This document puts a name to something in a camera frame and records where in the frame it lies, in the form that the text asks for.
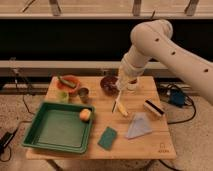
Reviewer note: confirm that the light green cup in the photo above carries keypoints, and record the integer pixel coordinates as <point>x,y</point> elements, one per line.
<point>63,96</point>

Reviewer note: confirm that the blue box on floor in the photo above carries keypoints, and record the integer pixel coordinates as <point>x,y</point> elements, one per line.
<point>177,98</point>

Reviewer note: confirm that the white dish brush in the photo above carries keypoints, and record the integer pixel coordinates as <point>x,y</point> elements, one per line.
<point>116,100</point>

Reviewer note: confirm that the green cucumber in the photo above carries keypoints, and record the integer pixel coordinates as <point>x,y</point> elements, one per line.
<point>65,82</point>

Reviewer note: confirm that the metal cup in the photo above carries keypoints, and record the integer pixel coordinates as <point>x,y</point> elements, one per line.
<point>83,93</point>

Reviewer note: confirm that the wooden block brush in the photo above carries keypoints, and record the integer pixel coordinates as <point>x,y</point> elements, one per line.
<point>153,108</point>

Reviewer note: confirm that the white jar with contents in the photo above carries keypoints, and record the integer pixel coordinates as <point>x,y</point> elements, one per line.
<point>132,85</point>

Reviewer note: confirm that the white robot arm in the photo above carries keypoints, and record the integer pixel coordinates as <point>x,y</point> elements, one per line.
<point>153,40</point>

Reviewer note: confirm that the black power adapter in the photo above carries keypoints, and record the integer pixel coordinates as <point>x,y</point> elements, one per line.
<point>5,140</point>

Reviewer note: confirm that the teal sponge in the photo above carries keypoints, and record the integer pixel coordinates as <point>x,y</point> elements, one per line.
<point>107,138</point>

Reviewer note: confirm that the yellow peach fruit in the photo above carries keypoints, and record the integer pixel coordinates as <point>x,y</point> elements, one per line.
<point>85,115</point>

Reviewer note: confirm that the wooden table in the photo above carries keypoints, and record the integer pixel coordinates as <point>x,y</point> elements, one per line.
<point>155,145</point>

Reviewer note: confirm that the green plastic tray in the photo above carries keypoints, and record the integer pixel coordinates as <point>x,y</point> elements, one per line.
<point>57,126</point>

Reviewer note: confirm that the yellow corn cob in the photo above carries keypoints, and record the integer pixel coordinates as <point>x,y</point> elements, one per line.
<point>122,109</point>

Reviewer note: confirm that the dark red bowl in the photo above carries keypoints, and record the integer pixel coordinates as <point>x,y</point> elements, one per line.
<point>108,85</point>

